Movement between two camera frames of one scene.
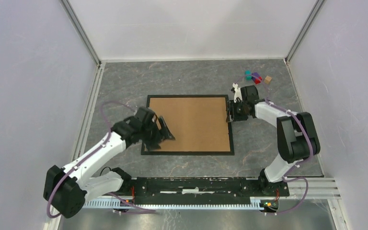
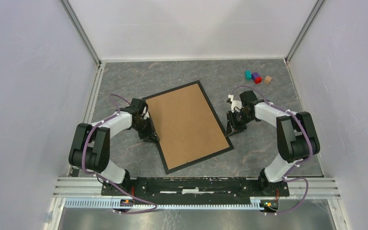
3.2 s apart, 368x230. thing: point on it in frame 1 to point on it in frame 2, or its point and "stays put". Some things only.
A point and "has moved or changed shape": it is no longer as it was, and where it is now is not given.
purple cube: (255, 74) stays put
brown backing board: (197, 124) has moved or changed shape
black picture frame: (231, 153) has moved or changed shape
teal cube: (248, 73) stays put
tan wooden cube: (267, 79) stays put
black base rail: (181, 189) stays put
